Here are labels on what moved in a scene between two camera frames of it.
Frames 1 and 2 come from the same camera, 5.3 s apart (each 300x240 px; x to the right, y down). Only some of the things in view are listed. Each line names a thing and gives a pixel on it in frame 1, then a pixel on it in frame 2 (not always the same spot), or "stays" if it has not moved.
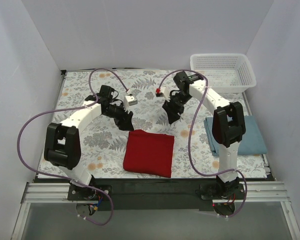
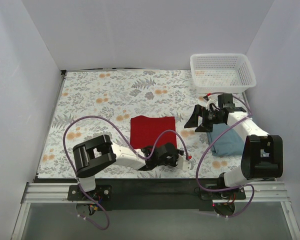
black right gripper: (173, 107) to (205, 117)
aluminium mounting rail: (253, 192) stays
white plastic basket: (225, 73) stays
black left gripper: (122, 116) to (174, 155)
